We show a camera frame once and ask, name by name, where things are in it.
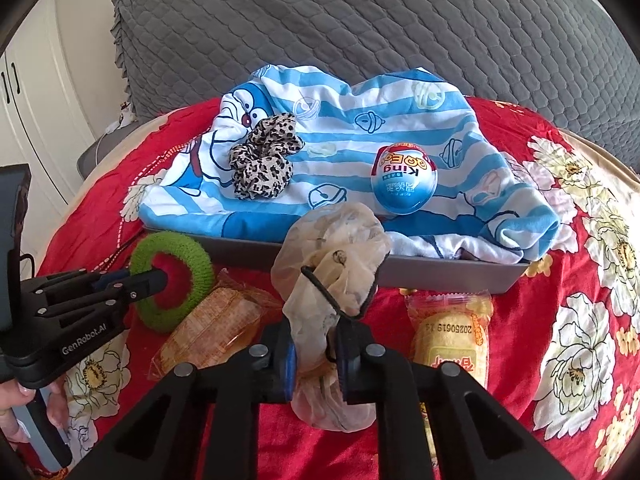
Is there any blue striped cartoon cloth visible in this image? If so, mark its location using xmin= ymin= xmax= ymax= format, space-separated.
xmin=137 ymin=64 xmax=560 ymax=265

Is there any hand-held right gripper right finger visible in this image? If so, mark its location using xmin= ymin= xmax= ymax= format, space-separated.
xmin=332 ymin=319 xmax=576 ymax=480

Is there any white cable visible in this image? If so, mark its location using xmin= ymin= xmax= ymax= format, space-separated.
xmin=94 ymin=129 xmax=122 ymax=162

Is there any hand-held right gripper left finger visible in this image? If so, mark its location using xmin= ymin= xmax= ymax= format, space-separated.
xmin=67 ymin=319 xmax=301 ymax=480

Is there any grey quilted headboard cover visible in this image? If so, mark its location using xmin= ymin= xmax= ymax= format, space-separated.
xmin=111 ymin=0 xmax=640 ymax=161

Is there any white wardrobe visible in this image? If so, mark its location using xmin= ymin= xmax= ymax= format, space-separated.
xmin=0 ymin=5 xmax=96 ymax=271

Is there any grey bedside table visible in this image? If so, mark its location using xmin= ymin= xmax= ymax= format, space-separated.
xmin=77 ymin=124 xmax=151 ymax=181

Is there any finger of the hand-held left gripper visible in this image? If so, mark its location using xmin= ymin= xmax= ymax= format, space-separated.
xmin=37 ymin=268 xmax=171 ymax=332
xmin=24 ymin=268 xmax=133 ymax=307

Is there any grey tray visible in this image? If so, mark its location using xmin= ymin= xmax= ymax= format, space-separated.
xmin=142 ymin=230 xmax=531 ymax=296

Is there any beige organza scrunchie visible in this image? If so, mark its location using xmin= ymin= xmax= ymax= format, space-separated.
xmin=270 ymin=203 xmax=393 ymax=433

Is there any clear rice cracker packet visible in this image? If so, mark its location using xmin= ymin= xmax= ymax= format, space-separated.
xmin=147 ymin=270 xmax=282 ymax=382

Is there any black elastic hair tie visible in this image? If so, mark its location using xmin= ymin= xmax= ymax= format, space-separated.
xmin=300 ymin=250 xmax=382 ymax=367

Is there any person's left hand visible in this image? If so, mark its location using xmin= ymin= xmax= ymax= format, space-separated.
xmin=0 ymin=379 xmax=69 ymax=444

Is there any leopard print scrunchie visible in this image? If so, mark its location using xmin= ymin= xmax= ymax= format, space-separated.
xmin=229 ymin=114 xmax=306 ymax=201

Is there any yellow rice cake packet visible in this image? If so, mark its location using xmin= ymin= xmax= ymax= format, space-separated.
xmin=399 ymin=287 xmax=495 ymax=466

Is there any blue and red toy egg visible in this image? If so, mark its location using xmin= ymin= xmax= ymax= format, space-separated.
xmin=371 ymin=141 xmax=440 ymax=216

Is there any green knitted hair ring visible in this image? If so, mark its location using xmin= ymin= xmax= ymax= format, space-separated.
xmin=130 ymin=231 xmax=215 ymax=332

